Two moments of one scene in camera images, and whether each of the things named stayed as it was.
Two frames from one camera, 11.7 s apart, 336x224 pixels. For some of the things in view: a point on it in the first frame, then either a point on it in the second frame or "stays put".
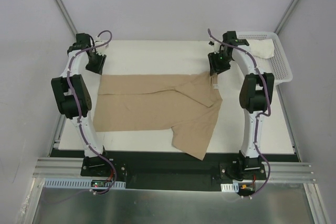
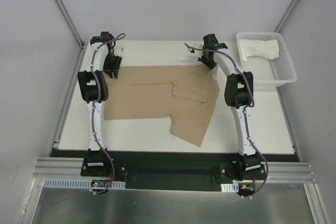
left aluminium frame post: (59, 1) stays put
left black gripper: (96, 64) -> (113, 63)
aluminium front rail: (48, 168) stays put
